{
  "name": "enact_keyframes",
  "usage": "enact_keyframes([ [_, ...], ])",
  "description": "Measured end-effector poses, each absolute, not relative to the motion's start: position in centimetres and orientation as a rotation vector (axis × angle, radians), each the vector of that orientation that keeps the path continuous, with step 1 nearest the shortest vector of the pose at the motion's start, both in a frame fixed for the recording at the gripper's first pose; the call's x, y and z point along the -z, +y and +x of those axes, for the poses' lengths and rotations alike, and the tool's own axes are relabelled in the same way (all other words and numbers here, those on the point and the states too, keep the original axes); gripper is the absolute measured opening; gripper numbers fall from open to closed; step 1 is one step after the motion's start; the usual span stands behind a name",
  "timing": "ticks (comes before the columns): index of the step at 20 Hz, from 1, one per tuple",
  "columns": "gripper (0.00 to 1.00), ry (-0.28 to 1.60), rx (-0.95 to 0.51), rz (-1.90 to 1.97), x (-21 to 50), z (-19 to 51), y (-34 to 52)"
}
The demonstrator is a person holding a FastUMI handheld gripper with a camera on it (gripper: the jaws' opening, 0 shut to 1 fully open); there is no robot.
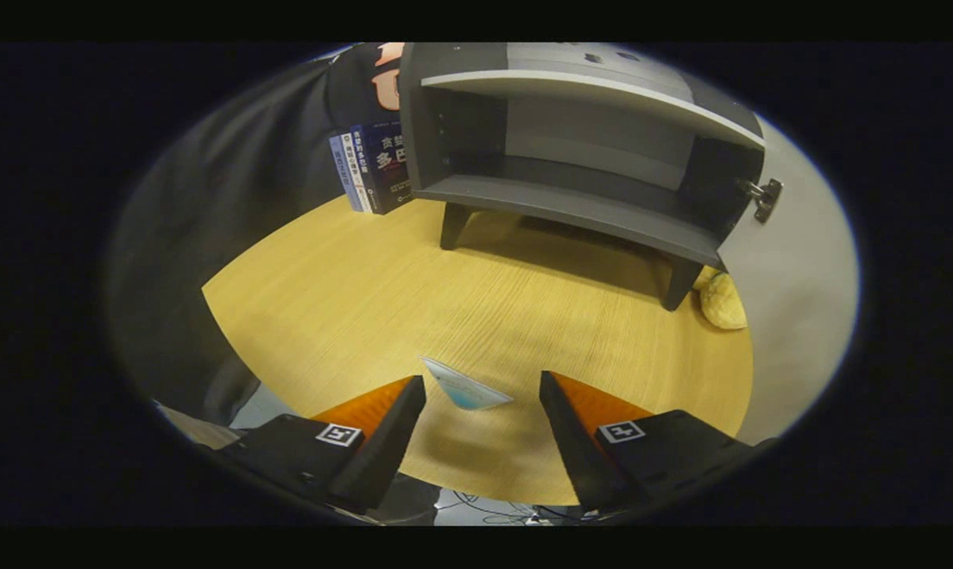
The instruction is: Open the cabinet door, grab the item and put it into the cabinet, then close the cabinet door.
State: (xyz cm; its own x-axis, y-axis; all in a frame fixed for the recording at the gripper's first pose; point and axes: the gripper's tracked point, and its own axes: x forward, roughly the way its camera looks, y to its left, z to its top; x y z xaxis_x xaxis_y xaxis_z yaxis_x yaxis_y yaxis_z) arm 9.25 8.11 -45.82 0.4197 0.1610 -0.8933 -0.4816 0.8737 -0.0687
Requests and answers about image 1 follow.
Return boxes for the white spine book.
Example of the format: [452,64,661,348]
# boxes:
[340,129,376,214]

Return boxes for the clear blue plastic cup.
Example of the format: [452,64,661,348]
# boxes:
[421,356,515,412]

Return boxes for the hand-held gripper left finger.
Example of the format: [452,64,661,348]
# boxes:
[216,375,428,516]

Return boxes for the dark grey cabinet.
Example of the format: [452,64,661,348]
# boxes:
[397,43,768,311]

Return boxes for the black floor cables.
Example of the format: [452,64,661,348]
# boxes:
[437,490,596,526]

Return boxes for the black backdrop cloth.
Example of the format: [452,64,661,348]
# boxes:
[105,43,414,428]

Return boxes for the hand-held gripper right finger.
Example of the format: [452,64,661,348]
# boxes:
[539,370,762,513]

